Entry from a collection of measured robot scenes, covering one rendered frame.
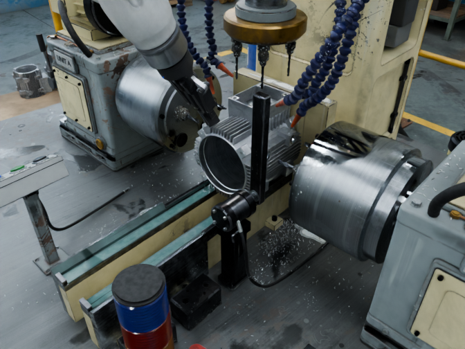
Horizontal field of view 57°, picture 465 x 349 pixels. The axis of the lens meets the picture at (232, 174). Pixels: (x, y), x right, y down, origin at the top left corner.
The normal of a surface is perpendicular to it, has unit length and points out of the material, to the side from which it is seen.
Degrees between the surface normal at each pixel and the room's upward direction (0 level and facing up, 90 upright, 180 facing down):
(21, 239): 0
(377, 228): 77
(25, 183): 66
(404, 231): 89
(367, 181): 43
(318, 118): 90
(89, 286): 90
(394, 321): 89
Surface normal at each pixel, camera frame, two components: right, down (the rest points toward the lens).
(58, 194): 0.00, -0.81
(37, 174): 0.67, 0.04
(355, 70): -0.68, 0.43
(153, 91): -0.52, -0.19
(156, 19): 0.60, 0.56
